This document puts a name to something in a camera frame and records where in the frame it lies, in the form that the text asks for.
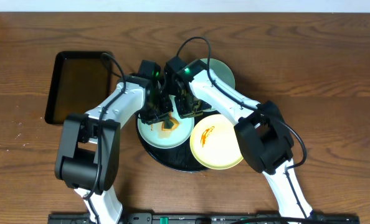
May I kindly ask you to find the mint plate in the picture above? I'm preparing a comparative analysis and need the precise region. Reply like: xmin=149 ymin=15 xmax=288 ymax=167
xmin=137 ymin=95 xmax=195 ymax=149
xmin=210 ymin=58 xmax=235 ymax=88

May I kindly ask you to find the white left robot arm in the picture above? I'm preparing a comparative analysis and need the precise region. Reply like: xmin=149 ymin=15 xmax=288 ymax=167
xmin=55 ymin=72 xmax=172 ymax=223

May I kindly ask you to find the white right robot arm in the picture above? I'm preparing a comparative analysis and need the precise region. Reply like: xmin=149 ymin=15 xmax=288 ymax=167
xmin=164 ymin=56 xmax=313 ymax=219

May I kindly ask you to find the round black serving tray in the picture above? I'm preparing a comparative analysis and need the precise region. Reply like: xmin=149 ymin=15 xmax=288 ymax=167
xmin=135 ymin=73 xmax=247 ymax=173

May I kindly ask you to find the black rectangular water tray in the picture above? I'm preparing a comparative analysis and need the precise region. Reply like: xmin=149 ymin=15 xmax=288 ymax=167
xmin=44 ymin=51 xmax=112 ymax=125

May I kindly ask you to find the yellow plate with sauce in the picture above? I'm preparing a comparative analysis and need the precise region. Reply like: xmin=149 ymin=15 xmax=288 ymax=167
xmin=190 ymin=114 xmax=244 ymax=170

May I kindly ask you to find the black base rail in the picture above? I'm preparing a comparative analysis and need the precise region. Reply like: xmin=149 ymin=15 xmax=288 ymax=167
xmin=47 ymin=213 xmax=360 ymax=224

